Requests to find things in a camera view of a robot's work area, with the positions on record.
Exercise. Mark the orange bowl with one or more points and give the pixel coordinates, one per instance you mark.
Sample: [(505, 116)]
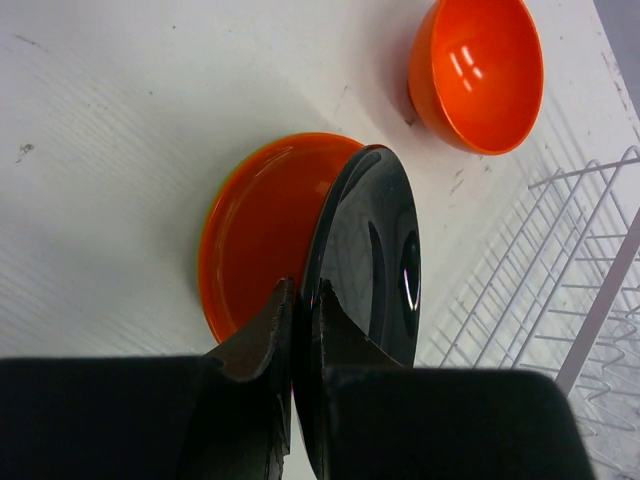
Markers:
[(476, 74)]

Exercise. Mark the black plate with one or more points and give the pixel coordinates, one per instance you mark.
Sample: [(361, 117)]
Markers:
[(366, 245)]

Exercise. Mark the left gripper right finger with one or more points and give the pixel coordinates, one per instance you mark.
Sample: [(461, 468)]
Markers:
[(376, 419)]

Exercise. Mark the orange plate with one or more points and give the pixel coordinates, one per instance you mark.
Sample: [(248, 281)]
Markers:
[(263, 224)]

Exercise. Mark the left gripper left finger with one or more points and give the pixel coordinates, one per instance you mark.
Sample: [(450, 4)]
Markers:
[(222, 415)]

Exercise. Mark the white wire dish rack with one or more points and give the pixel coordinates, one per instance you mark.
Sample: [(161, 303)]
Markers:
[(556, 291)]

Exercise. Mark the green plate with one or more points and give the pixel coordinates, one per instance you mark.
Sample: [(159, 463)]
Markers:
[(214, 201)]

